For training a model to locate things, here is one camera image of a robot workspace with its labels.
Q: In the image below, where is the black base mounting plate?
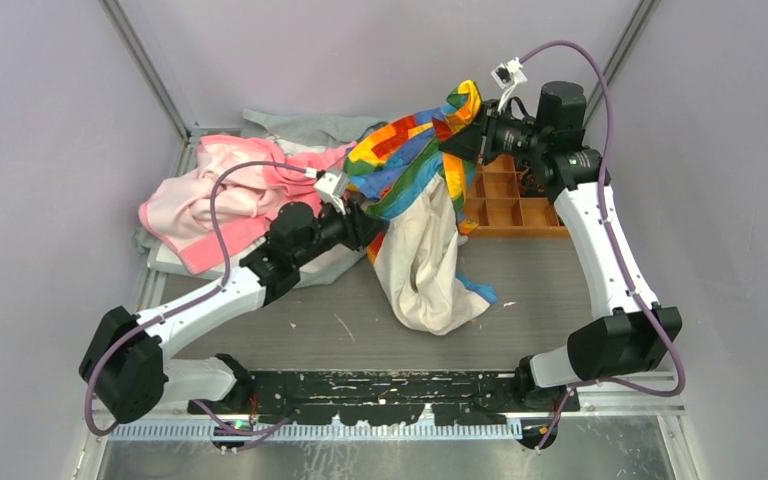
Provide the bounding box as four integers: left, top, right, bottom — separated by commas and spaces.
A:
208, 370, 579, 426

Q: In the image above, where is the orange compartment tray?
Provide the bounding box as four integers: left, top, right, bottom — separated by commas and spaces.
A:
462, 155, 569, 238

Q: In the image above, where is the silver slotted aluminium rail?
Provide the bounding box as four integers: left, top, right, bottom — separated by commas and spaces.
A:
110, 418, 522, 443

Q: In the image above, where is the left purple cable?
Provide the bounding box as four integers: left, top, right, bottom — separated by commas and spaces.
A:
84, 161, 319, 452

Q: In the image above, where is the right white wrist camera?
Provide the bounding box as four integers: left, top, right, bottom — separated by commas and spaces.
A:
491, 57, 528, 111

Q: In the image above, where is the purple cable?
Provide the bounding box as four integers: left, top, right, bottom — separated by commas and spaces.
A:
84, 161, 319, 452
519, 39, 687, 453

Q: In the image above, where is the grey white garment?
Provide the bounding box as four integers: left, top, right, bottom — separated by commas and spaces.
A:
135, 109, 384, 280

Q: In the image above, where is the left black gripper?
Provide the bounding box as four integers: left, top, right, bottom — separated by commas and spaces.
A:
293, 195, 388, 269

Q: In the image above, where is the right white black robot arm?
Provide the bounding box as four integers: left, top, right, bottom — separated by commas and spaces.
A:
441, 81, 682, 411

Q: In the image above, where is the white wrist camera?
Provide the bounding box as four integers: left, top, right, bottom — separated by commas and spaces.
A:
305, 167, 350, 215
491, 57, 528, 111

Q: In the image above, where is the rainbow striped zip jacket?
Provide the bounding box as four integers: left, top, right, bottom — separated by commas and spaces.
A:
343, 80, 497, 336

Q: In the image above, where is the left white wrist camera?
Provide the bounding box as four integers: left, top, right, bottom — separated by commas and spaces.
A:
305, 167, 350, 215

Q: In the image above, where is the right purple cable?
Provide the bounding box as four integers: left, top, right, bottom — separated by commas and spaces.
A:
519, 39, 687, 453

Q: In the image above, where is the pink fleece garment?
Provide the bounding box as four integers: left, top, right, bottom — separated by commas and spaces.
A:
139, 135, 353, 274

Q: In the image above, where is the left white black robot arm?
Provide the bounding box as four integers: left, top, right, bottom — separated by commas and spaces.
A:
79, 201, 389, 425

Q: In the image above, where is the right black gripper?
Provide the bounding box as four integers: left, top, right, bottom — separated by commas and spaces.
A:
439, 98, 549, 166

